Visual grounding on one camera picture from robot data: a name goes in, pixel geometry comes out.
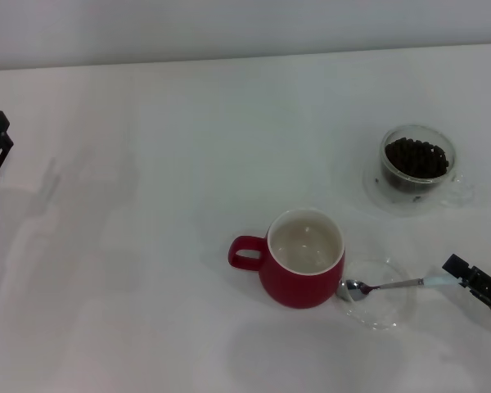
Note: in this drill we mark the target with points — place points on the red ceramic mug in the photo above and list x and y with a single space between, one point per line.
298 286

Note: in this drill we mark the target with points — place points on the coffee bean pile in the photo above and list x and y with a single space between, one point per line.
417 159

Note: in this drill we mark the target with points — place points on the clear glass saucer with crumbs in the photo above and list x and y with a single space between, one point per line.
393 202

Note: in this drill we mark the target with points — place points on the clear empty glass saucer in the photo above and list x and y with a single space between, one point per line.
380 313

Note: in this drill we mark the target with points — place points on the clear glass cup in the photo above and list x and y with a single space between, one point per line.
386 172

